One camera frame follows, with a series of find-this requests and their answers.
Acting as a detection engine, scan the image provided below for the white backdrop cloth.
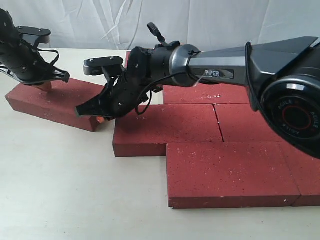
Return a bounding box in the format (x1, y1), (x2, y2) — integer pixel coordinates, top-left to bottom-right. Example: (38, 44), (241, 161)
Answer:
(0, 0), (320, 51)

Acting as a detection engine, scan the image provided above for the right third row red brick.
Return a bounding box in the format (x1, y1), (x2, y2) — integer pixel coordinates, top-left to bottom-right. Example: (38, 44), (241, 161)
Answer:
(214, 104), (283, 143)

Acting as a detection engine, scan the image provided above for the front large red brick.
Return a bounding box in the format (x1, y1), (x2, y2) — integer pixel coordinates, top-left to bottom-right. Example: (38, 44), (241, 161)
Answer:
(166, 142), (301, 209)

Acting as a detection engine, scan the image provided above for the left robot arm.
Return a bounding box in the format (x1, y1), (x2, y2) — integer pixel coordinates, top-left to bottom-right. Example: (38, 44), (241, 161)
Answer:
(0, 9), (70, 91)

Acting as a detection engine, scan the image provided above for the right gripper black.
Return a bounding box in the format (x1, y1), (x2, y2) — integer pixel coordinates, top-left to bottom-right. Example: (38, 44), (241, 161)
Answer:
(75, 71), (152, 123)

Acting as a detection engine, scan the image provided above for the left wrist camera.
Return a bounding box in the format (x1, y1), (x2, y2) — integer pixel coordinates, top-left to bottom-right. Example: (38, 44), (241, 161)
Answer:
(16, 26), (51, 47)

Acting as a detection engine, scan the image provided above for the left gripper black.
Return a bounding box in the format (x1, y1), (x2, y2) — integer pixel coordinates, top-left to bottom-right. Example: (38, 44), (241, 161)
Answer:
(0, 39), (70, 93)

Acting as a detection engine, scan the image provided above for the red brick with white scratches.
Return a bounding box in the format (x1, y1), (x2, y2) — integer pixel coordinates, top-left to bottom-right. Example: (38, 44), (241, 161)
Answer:
(163, 84), (249, 105)

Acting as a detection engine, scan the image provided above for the front right edge red brick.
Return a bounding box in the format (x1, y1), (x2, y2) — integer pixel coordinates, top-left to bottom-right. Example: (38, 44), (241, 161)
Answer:
(278, 142), (320, 207)

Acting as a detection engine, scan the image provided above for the angled red brick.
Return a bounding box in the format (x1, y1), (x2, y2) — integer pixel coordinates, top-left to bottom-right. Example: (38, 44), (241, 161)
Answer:
(5, 78), (103, 132)

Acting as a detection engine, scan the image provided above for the long red brick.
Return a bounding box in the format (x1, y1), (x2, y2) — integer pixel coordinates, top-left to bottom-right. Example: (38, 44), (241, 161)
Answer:
(112, 104), (223, 157)

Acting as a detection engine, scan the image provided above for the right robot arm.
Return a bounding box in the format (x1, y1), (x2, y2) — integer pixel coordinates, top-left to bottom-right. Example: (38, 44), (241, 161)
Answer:
(75, 36), (320, 158)

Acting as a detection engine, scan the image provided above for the back row left red brick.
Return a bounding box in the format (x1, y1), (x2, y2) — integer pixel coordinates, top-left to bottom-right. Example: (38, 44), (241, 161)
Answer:
(124, 51), (133, 69)

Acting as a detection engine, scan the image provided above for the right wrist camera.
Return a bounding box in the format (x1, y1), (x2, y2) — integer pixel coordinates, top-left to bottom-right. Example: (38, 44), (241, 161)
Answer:
(83, 56), (124, 77)

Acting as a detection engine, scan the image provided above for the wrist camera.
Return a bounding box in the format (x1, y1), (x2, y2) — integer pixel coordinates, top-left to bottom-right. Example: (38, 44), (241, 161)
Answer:
(83, 56), (124, 77)
(16, 26), (51, 47)

